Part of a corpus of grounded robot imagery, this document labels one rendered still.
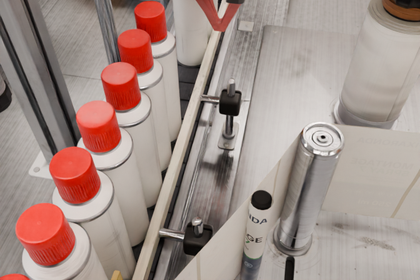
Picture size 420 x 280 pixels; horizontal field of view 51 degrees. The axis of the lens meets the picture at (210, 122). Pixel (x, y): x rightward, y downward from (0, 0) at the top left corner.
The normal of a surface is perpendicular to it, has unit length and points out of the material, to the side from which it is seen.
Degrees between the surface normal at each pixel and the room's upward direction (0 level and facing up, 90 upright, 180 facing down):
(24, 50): 90
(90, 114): 3
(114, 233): 90
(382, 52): 87
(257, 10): 0
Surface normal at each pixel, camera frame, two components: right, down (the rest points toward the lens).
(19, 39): -0.19, 0.74
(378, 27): -0.83, 0.44
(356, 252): 0.00, -0.66
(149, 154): 0.71, 0.53
